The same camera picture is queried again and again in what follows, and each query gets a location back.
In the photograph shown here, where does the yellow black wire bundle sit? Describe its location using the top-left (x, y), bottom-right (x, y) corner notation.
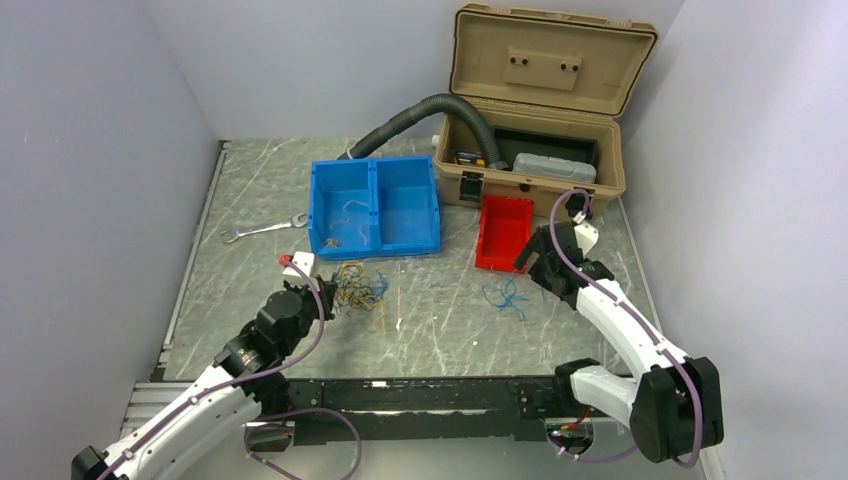
top-left (329, 259), bottom-right (391, 334)

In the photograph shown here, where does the thin wire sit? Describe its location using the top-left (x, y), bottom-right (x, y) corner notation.
top-left (325, 199), bottom-right (374, 250)

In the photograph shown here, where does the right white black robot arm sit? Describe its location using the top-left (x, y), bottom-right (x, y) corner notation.
top-left (514, 223), bottom-right (724, 466)

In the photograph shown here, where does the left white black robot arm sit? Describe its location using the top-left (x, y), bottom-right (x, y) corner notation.
top-left (70, 277), bottom-right (338, 479)

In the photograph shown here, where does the red plastic bin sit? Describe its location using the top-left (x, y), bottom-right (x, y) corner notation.
top-left (475, 195), bottom-right (534, 274)

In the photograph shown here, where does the grey plastic case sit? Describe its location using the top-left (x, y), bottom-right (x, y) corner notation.
top-left (512, 153), bottom-right (597, 183)

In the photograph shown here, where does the silver combination wrench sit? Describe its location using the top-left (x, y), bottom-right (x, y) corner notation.
top-left (219, 212), bottom-right (308, 244)

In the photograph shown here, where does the blue two-compartment bin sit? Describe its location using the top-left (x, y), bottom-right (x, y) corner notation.
top-left (307, 155), bottom-right (442, 260)

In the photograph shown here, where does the small colourful box in toolbox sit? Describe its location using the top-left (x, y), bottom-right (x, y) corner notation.
top-left (454, 151), bottom-right (486, 167)

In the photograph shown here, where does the tan open toolbox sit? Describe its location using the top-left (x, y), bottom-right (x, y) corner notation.
top-left (449, 3), bottom-right (660, 217)

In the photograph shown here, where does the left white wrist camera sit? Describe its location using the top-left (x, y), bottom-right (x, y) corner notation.
top-left (278, 251), bottom-right (316, 285)

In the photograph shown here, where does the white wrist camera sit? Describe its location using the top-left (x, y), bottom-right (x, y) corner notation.
top-left (572, 211), bottom-right (600, 256)
top-left (278, 251), bottom-right (316, 285)

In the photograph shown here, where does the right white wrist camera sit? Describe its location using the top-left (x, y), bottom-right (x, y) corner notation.
top-left (572, 211), bottom-right (600, 256)

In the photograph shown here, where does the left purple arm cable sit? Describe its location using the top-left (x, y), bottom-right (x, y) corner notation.
top-left (92, 259), bottom-right (364, 480)

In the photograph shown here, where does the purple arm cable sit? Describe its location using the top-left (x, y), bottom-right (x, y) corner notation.
top-left (92, 259), bottom-right (364, 480)
top-left (547, 189), bottom-right (705, 470)

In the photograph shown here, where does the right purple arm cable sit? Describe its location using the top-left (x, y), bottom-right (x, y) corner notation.
top-left (547, 189), bottom-right (705, 470)

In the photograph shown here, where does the grey corrugated hose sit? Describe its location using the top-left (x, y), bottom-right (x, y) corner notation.
top-left (339, 93), bottom-right (509, 171)

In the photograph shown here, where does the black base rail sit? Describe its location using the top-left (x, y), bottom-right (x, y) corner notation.
top-left (256, 375), bottom-right (586, 446)

